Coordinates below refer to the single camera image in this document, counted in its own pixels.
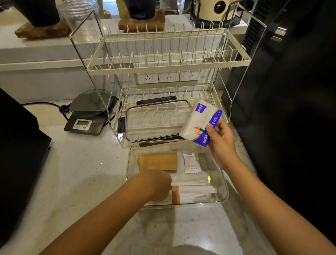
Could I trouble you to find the person's left hand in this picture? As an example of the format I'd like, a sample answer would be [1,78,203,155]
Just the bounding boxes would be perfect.
[136,169,173,203]

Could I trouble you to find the person's right hand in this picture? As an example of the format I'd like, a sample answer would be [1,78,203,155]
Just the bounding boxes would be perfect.
[206,120,242,171]

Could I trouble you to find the white and blue tissue packet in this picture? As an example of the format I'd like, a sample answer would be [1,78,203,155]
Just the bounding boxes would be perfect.
[179,100,223,147]

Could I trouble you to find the person's right forearm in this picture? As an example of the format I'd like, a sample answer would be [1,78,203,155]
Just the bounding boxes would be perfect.
[225,157,336,255]

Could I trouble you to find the person's left forearm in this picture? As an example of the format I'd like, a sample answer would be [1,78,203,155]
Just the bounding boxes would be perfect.
[39,175,154,255]

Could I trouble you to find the orange-brown packet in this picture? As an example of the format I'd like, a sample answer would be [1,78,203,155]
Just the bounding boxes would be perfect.
[171,186,181,205]

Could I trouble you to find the white paper-wrapped straws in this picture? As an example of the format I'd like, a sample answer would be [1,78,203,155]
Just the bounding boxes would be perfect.
[171,179,218,204]

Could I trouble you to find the brown paper napkin packet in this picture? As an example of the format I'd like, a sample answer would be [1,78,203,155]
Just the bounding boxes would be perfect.
[138,152,178,173]

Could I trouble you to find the small white sachet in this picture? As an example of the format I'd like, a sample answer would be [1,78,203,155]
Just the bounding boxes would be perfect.
[183,153,202,174]

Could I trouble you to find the clear plastic tray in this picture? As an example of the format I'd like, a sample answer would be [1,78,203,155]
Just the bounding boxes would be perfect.
[126,141,229,210]

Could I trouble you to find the cream two-tier dish rack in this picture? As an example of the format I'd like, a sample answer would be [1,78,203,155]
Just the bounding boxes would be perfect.
[69,2,267,143]

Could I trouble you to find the tall black machine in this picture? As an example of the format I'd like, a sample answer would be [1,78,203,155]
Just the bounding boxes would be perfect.
[221,0,336,246]

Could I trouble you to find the grey digital kitchen scale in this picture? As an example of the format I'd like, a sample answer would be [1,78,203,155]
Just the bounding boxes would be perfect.
[64,89,119,136]

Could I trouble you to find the cream round appliance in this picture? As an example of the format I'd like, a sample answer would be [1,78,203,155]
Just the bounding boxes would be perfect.
[190,0,245,29]

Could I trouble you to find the rough wooden board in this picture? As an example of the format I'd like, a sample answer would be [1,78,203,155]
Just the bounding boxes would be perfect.
[14,18,71,40]
[118,9,165,32]

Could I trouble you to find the black pot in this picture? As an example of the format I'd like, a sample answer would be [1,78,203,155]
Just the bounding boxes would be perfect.
[123,0,157,20]
[10,0,61,27]

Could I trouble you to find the black box appliance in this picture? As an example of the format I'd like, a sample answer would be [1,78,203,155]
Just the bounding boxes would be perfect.
[0,88,52,249]

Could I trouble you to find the clear glass jar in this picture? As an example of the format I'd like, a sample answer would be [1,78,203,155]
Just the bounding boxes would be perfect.
[56,0,102,44]

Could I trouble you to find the clear lid with black handles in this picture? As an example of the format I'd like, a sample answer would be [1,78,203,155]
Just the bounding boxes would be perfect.
[117,96,192,147]

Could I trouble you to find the white wall socket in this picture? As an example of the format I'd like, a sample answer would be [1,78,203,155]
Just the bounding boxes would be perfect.
[137,72,159,85]
[159,71,180,83]
[180,70,200,81]

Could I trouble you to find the black power cable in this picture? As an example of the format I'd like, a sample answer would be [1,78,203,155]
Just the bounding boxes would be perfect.
[21,101,72,120]

